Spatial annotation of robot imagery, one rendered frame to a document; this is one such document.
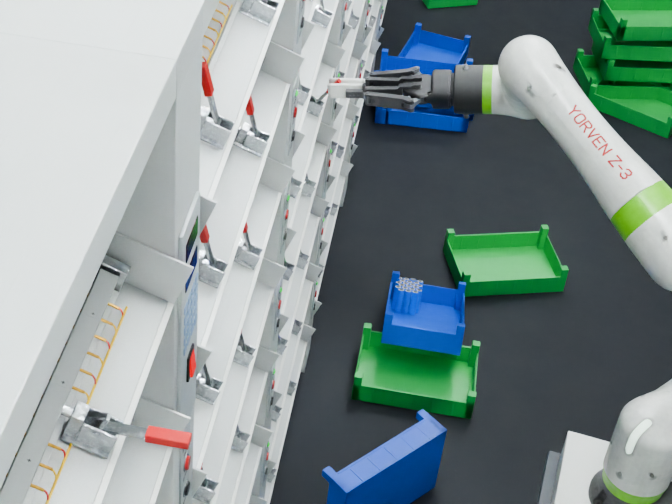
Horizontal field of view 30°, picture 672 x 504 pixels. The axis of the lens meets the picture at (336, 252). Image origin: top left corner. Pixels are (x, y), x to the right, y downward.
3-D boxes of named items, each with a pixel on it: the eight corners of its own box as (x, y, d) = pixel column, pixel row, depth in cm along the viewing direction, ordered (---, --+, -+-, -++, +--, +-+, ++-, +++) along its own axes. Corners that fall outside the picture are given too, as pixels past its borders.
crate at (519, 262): (541, 245, 365) (547, 224, 360) (563, 291, 350) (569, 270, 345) (442, 250, 360) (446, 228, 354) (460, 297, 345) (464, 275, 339)
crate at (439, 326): (388, 297, 342) (392, 270, 339) (461, 309, 341) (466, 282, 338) (380, 342, 314) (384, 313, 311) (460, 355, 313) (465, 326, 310)
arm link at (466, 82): (484, 52, 237) (482, 77, 230) (484, 104, 244) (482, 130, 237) (452, 51, 238) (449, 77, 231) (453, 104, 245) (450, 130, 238)
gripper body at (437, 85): (451, 118, 237) (402, 117, 238) (454, 94, 243) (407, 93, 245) (450, 84, 232) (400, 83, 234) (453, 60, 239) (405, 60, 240)
